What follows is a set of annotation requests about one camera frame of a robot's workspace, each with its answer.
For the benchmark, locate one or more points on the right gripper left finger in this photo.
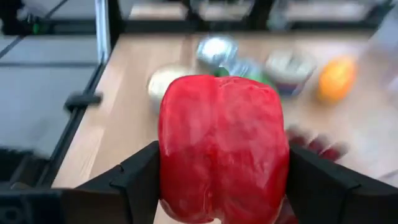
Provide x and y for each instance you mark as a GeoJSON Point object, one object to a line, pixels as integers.
{"type": "Point", "coordinates": [124, 193]}

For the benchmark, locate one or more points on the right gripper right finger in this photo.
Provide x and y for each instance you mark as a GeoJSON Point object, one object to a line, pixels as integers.
{"type": "Point", "coordinates": [326, 199]}

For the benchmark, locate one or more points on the dark red grape bunch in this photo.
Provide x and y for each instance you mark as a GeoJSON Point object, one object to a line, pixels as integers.
{"type": "Point", "coordinates": [317, 144]}

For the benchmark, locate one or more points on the red bell pepper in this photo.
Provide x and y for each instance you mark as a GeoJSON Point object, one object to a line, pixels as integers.
{"type": "Point", "coordinates": [224, 149]}

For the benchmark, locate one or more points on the tall can blue pink label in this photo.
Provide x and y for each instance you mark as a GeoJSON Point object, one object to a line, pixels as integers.
{"type": "Point", "coordinates": [164, 81]}

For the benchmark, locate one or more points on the orange fruit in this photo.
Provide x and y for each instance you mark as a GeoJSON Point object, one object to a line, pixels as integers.
{"type": "Point", "coordinates": [336, 79]}

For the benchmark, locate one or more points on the gold can green label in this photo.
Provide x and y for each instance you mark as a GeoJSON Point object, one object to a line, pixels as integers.
{"type": "Point", "coordinates": [289, 70]}

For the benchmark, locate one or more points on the silver lid food can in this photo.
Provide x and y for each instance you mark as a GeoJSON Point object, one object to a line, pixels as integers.
{"type": "Point", "coordinates": [245, 68]}
{"type": "Point", "coordinates": [216, 49]}

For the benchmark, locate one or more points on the black table edge clip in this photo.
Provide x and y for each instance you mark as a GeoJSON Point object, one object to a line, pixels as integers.
{"type": "Point", "coordinates": [82, 101]}

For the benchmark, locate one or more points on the silver aluminium extrusion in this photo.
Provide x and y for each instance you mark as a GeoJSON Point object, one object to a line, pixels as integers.
{"type": "Point", "coordinates": [102, 31]}

